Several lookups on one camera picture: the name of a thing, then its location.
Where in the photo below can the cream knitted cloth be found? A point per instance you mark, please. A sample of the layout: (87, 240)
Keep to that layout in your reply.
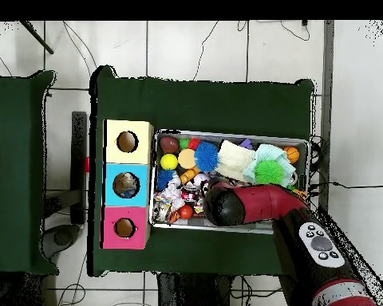
(234, 161)

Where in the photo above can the large green spiky ball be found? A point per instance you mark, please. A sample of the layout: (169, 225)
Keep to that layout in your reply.
(269, 172)

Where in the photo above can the light blue knitted cloth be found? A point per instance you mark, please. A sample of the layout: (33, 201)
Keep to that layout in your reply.
(284, 159)

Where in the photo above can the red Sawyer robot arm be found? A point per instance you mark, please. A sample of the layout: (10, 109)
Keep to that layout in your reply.
(265, 202)

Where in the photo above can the shallow clear mesh bin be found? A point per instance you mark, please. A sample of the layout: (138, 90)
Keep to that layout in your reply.
(178, 224)

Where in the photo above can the large blue spiky ball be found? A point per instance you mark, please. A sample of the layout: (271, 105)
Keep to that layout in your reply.
(206, 156)

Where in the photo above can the yellow ball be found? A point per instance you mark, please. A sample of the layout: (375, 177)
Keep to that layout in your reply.
(168, 161)

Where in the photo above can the small blue spiky ball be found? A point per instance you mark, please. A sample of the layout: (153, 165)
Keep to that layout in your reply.
(163, 179)

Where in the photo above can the brown toy football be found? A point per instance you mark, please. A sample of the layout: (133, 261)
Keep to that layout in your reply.
(168, 144)

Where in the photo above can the orange toy basketball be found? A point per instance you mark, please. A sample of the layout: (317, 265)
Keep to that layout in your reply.
(292, 154)

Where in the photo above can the black panel stand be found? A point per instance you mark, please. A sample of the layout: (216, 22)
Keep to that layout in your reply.
(79, 165)

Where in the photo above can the dark green side table cloth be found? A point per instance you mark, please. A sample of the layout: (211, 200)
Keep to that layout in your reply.
(12, 159)

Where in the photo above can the black tripod leg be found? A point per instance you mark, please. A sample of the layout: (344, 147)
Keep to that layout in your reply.
(36, 37)

